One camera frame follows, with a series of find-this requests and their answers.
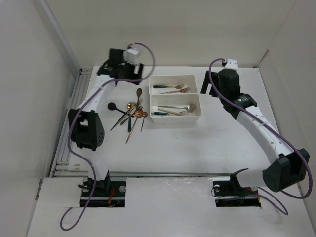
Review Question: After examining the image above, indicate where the small gold spoon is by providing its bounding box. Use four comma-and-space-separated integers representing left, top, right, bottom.
120, 102, 135, 125

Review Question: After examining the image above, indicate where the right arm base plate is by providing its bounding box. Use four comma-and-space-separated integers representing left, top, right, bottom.
211, 179, 261, 207

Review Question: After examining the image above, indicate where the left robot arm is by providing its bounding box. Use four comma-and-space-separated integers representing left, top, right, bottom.
67, 45, 144, 196

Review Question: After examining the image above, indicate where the white bin far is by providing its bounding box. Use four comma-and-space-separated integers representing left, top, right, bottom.
149, 75, 197, 95

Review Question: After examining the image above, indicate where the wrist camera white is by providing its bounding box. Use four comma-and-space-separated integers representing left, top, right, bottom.
123, 47, 140, 63
222, 59, 238, 71

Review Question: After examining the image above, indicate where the black spoon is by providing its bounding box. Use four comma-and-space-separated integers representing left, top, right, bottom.
108, 102, 130, 119

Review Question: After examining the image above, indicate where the aluminium rail left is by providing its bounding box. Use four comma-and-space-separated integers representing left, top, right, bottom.
46, 68, 92, 178

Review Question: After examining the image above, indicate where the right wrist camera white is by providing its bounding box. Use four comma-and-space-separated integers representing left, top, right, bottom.
222, 59, 238, 71

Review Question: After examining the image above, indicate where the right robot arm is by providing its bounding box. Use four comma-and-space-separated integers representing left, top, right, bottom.
201, 69, 310, 195

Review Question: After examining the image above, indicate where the white bin near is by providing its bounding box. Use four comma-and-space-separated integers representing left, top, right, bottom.
150, 94, 202, 124

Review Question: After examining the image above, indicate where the white bin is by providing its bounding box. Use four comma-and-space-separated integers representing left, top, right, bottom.
150, 94, 202, 124
149, 75, 197, 95

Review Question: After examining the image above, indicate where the rose gold fork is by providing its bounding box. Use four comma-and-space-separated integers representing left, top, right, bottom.
162, 87, 191, 94

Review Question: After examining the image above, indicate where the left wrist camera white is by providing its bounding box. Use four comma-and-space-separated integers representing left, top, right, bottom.
123, 47, 140, 63

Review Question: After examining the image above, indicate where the copper spoon round bowl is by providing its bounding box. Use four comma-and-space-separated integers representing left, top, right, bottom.
126, 108, 147, 144

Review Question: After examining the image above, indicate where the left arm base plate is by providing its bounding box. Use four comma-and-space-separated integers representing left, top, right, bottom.
78, 178, 126, 208

